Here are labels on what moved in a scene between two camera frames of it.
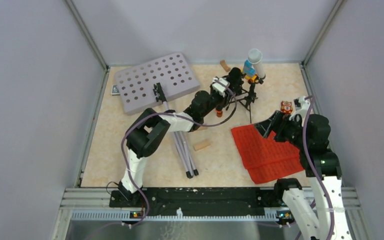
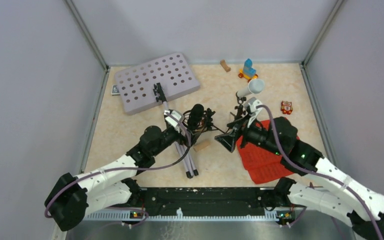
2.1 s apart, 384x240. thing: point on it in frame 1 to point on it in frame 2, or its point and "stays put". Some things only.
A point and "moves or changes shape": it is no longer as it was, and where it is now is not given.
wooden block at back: (224, 64) stays put
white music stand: (155, 81) stays put
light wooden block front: (201, 145) stays put
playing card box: (115, 90) stays put
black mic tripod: (247, 101) to (208, 125)
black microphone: (235, 80) moves or changes shape
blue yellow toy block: (249, 70) stays put
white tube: (255, 57) to (255, 86)
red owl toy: (286, 107) stays put
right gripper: (265, 127) to (228, 139)
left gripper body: (216, 100) to (177, 136)
